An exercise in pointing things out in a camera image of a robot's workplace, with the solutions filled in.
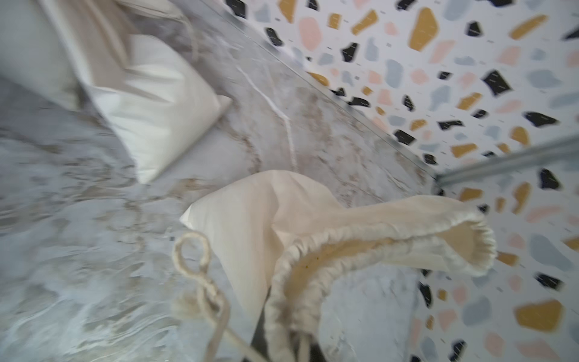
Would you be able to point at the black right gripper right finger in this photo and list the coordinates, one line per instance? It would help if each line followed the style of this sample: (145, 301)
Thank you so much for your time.
(316, 353)

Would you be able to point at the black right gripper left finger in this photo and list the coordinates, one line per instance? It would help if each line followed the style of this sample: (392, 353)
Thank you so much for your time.
(259, 342)

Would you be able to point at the cream drawstring soil bag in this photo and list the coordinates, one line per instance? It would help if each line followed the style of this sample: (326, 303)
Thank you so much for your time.
(279, 240)

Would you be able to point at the cream cloth bag far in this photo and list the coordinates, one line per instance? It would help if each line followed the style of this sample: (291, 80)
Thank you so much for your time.
(157, 104)

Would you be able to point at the aluminium corner post right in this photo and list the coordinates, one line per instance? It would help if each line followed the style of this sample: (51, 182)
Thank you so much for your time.
(556, 150)

